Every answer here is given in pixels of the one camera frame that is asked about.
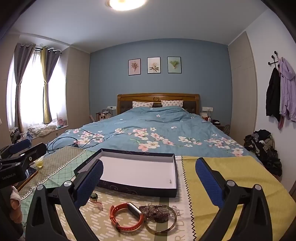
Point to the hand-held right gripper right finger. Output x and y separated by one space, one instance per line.
208 183

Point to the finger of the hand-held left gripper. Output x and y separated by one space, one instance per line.
22 144
34 153

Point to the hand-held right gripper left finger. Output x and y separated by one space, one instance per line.
89 183

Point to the dark blue box tray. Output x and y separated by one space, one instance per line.
138 171

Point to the orange smart band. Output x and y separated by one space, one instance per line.
134 207

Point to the amber bangle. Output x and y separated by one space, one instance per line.
159 229

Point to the person's left hand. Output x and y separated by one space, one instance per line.
16 208

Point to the plastic cup of yellow liquid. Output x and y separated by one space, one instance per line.
39 164

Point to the smartphone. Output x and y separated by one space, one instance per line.
32 172

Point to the rumpled light bedding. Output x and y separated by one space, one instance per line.
41 130

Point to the small pink fan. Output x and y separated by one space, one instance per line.
61 122

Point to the small round desk fan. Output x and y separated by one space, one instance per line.
226 129

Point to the yellow grey curtain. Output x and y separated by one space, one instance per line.
47 92

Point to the pile of dark clothes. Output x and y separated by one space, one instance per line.
266 148

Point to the clutter of cosmetic bottles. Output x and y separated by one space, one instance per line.
105 114

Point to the beige wardrobe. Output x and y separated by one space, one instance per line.
242 92
77 92

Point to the blue floral duvet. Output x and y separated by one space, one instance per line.
161 125

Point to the heart print pillow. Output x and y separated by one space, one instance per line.
172 103
142 104

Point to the wooden headboard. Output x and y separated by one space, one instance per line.
159 96

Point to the purple jacket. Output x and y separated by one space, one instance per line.
288 92

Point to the green leaf framed print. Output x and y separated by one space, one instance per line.
174 64

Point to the pink flower framed print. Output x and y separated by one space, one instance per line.
134 67

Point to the white flower framed print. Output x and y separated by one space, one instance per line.
153 65

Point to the round ceiling lamp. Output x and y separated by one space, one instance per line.
127 3

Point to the white wall socket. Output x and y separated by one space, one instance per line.
111 107
207 108

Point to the black wall coat rack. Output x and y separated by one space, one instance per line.
275 61

